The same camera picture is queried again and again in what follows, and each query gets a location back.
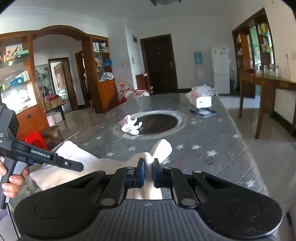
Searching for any cream white garment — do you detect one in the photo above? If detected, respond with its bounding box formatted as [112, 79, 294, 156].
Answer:
[30, 139, 173, 200]

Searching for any person's left hand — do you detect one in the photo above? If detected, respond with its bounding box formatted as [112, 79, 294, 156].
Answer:
[1, 166, 30, 198]

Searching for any red plastic stool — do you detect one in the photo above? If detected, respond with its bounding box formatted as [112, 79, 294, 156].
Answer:
[22, 131, 48, 150]

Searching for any small wooden stool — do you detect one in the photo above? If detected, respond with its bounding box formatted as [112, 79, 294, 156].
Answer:
[40, 126, 64, 146]

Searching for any small pink white cloth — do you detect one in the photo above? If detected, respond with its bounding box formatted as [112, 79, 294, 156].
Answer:
[119, 115, 142, 136]

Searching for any round black table cooktop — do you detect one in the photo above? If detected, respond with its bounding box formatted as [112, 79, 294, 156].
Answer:
[112, 110, 187, 140]

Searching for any wooden arch shelf unit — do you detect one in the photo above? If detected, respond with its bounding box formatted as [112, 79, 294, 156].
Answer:
[1, 25, 118, 138]

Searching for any white tissue box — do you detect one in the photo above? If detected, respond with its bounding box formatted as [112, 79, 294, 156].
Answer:
[196, 96, 212, 109]

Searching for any plastic bag pile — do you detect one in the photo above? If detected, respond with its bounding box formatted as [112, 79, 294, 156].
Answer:
[185, 85, 218, 101]

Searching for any water dispenser with blue bottle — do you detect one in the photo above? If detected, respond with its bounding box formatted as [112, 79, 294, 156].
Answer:
[194, 52, 206, 86]

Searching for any dark wooden door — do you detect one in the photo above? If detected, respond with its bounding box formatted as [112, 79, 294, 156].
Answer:
[140, 34, 178, 94]

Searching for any white refrigerator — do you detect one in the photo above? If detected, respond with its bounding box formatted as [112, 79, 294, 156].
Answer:
[211, 47, 230, 95]

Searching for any wooden side table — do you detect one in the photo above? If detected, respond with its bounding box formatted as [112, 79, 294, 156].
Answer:
[238, 71, 295, 139]

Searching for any ceiling light fixture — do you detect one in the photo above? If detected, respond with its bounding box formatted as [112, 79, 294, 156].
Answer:
[150, 0, 182, 6]

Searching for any wooden wall display cabinet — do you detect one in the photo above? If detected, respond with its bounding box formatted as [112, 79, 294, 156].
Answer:
[232, 8, 275, 73]

